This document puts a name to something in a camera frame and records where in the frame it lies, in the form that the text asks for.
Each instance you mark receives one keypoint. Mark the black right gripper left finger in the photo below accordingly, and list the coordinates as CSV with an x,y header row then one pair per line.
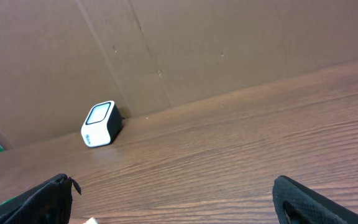
x,y
48,203

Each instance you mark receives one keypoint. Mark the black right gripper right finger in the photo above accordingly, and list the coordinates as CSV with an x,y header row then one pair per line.
x,y
295,203

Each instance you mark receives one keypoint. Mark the orange tissue pack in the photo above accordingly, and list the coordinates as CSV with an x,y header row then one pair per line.
x,y
91,221

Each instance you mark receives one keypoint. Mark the white barcode scanner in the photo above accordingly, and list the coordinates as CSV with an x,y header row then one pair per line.
x,y
102,125

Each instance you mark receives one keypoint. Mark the cardboard back board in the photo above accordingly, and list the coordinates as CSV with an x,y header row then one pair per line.
x,y
59,58

